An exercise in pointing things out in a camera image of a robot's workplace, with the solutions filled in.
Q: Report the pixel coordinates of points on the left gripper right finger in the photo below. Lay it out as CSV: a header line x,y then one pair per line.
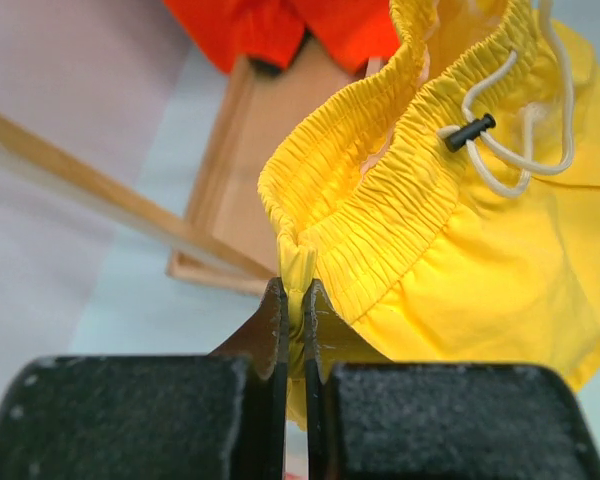
x,y
371,418

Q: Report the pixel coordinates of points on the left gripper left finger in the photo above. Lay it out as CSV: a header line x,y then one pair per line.
x,y
214,416

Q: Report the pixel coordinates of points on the yellow shorts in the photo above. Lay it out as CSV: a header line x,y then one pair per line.
x,y
450,203

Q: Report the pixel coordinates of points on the orange shorts front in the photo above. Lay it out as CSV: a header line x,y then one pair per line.
x,y
272,31

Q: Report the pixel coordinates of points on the wooden clothes rack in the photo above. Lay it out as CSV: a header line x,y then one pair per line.
x,y
223,240

